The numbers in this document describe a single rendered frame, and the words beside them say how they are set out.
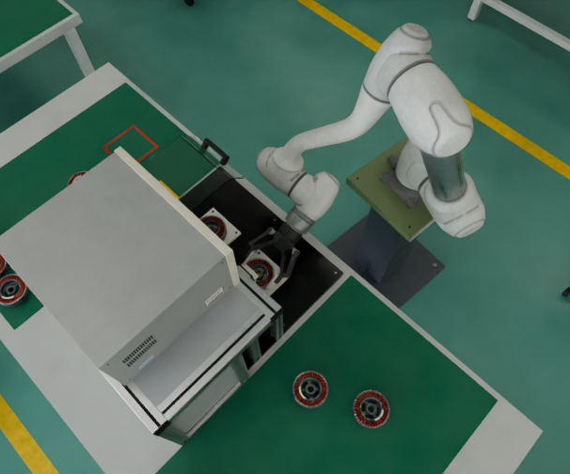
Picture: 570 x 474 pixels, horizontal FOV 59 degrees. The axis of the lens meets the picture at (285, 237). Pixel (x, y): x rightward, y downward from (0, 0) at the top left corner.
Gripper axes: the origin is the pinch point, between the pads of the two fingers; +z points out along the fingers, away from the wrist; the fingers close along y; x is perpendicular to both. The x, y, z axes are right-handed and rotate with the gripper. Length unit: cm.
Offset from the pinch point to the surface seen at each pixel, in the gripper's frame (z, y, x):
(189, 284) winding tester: -3, -7, 57
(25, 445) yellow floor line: 134, 42, -16
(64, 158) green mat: 18, 92, 4
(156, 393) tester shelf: 26, -15, 51
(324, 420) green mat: 19, -48, 5
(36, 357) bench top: 64, 33, 30
